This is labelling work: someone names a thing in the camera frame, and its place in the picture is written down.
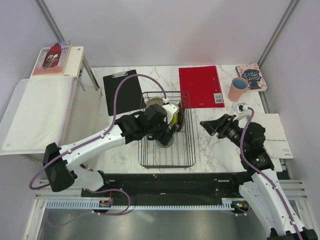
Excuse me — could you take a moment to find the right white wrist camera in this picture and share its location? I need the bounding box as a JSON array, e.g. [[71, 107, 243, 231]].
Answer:
[[235, 101, 251, 121]]

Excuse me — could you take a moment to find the grey ceramic mug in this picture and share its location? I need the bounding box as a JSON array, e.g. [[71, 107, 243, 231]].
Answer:
[[147, 135, 174, 148]]

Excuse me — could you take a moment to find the green plate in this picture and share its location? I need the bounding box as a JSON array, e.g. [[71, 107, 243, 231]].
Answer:
[[171, 113, 179, 126]]

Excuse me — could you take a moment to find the Little Women book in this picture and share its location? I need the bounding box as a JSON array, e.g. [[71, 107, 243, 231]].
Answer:
[[235, 63, 268, 92]]

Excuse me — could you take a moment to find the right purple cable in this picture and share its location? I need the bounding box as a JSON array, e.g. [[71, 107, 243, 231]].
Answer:
[[239, 105, 305, 240]]

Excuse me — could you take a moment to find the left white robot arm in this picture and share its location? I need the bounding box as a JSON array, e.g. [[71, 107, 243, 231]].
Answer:
[[43, 103, 180, 197]]

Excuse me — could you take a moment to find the white spiral notebook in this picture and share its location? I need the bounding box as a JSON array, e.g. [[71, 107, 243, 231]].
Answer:
[[252, 113, 294, 159]]

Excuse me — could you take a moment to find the patterned ceramic bowl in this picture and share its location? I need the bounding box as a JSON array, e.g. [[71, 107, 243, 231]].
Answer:
[[146, 96, 164, 108]]

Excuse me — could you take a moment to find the light blue plastic cup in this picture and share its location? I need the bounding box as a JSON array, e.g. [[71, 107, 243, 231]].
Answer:
[[231, 77, 249, 91]]

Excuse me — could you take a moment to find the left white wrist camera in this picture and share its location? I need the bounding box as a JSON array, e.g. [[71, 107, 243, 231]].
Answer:
[[162, 102, 180, 123]]

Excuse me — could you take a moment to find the pink plastic cup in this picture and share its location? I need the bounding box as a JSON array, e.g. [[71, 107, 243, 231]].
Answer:
[[228, 82, 245, 102]]

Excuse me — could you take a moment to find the grey wire dish rack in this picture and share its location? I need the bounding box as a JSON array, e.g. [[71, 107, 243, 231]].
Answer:
[[138, 91, 196, 169]]

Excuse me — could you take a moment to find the dark brown floral plate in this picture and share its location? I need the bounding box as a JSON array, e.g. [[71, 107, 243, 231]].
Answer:
[[177, 101, 185, 128]]

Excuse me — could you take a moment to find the black clipboard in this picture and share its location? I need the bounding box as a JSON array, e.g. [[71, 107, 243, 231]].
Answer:
[[103, 69, 142, 116]]

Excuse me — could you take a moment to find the purple cable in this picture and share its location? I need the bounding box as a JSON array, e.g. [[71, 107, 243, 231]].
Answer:
[[239, 105, 305, 240], [28, 73, 169, 228]]

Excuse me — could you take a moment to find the light blue cable duct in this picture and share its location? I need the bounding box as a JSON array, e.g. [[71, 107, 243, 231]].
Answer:
[[45, 198, 249, 211]]

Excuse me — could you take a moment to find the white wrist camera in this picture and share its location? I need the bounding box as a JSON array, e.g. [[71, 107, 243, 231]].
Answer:
[[162, 102, 180, 123], [235, 101, 251, 121]]

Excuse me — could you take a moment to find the red folder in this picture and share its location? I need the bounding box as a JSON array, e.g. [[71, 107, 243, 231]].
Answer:
[[178, 65, 225, 109]]

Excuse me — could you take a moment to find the red cover book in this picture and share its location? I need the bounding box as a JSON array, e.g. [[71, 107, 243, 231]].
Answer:
[[31, 41, 72, 77]]

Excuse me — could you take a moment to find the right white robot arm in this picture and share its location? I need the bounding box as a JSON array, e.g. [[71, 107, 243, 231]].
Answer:
[[200, 114, 318, 240]]

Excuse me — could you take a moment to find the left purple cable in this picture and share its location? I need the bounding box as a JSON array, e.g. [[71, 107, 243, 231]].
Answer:
[[28, 73, 169, 228]]

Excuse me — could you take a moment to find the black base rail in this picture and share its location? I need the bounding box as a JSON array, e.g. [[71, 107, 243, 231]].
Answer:
[[81, 171, 253, 203]]

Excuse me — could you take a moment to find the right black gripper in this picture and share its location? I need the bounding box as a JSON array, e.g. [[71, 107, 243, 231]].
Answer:
[[199, 113, 249, 151]]

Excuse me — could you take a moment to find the clear drinking glass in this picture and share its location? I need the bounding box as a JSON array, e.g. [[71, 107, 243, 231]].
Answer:
[[232, 100, 249, 114]]

